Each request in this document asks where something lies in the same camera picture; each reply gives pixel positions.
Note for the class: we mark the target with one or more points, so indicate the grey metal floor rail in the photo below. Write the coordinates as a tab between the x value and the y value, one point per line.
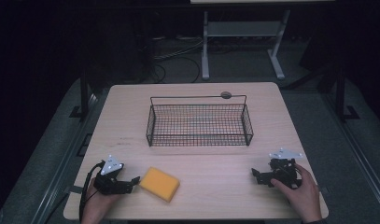
64	155
355	146

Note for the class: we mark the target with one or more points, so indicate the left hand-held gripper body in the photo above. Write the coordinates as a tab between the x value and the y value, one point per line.
108	183

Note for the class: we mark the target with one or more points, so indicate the white metal stand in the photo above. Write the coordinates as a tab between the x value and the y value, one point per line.
243	28

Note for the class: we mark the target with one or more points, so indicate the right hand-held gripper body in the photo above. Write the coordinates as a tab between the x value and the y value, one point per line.
284	171

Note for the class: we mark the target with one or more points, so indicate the small dark round object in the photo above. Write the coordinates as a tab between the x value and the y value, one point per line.
226	95

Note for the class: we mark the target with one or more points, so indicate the black stand post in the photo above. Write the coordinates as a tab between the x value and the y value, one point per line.
84	93
340	93

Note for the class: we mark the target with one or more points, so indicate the person's left hand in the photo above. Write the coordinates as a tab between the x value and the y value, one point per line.
95	207

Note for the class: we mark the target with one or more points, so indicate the person's right hand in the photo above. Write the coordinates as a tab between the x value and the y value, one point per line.
304	197

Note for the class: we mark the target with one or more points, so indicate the yellow sponge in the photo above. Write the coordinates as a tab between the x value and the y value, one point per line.
159	184

